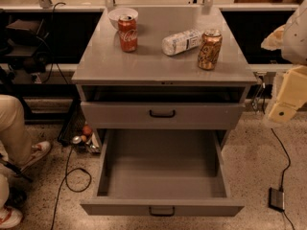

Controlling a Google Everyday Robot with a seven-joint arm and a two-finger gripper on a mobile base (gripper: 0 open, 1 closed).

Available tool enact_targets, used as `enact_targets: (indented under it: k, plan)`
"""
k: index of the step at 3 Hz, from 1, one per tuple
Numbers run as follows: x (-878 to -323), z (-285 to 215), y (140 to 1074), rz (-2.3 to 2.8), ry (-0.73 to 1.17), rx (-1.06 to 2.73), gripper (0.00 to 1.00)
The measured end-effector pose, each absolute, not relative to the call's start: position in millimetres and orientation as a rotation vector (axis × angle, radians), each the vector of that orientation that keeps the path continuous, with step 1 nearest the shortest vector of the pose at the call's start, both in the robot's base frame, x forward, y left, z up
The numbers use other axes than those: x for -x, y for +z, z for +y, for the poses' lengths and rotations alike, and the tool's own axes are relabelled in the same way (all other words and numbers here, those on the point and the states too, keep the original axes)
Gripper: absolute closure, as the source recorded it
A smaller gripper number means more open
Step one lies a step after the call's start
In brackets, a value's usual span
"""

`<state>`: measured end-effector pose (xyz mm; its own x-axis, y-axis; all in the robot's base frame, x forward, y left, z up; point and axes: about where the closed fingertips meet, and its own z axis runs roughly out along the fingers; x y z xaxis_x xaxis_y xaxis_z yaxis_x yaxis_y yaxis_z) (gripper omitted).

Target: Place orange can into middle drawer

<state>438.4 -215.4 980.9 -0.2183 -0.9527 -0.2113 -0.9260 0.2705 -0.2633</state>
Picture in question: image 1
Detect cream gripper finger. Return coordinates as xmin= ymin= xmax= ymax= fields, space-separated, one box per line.
xmin=268 ymin=103 xmax=297 ymax=124

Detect orange soda can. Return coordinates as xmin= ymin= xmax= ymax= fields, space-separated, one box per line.
xmin=198 ymin=29 xmax=223 ymax=70

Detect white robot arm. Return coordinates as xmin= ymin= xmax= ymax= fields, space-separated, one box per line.
xmin=261 ymin=0 xmax=307 ymax=127

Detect grey drawer cabinet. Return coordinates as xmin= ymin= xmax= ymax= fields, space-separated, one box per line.
xmin=72 ymin=6 xmax=256 ymax=144

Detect open grey lower drawer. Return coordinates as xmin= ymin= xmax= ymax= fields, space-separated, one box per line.
xmin=81 ymin=129 xmax=244 ymax=217

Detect red Coca-Cola can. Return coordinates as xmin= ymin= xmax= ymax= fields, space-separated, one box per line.
xmin=118 ymin=14 xmax=137 ymax=52

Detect closed grey upper drawer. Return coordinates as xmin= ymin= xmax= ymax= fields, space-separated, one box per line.
xmin=81 ymin=102 xmax=244 ymax=130

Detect black power adapter box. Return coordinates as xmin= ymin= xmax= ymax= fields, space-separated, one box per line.
xmin=269 ymin=188 xmax=285 ymax=212

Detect clear plastic water bottle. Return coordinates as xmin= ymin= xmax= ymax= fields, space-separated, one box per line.
xmin=162 ymin=29 xmax=201 ymax=56

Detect white bowl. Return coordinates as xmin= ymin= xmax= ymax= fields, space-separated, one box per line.
xmin=107 ymin=8 xmax=138 ymax=29

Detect white red sneaker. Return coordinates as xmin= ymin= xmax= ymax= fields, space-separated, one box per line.
xmin=20 ymin=141 xmax=51 ymax=172

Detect black equipment on left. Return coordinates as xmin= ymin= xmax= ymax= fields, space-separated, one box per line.
xmin=0 ymin=10 xmax=52 ymax=83

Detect person's leg beige trousers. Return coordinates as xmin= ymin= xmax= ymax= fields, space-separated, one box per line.
xmin=0 ymin=94 xmax=34 ymax=209

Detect white sneaker lower left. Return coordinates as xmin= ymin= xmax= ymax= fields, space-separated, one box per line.
xmin=0 ymin=206 xmax=23 ymax=229

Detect black cable on right floor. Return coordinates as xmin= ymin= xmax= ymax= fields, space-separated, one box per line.
xmin=270 ymin=127 xmax=296 ymax=230

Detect black cable on floor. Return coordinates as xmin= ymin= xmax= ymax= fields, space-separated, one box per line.
xmin=49 ymin=146 xmax=93 ymax=230
xmin=270 ymin=127 xmax=296 ymax=230

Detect black wire basket with items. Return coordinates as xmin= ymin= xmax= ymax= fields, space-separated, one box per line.
xmin=58 ymin=100 xmax=101 ymax=154

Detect black cable on left floor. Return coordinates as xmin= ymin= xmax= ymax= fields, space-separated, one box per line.
xmin=49 ymin=146 xmax=93 ymax=230

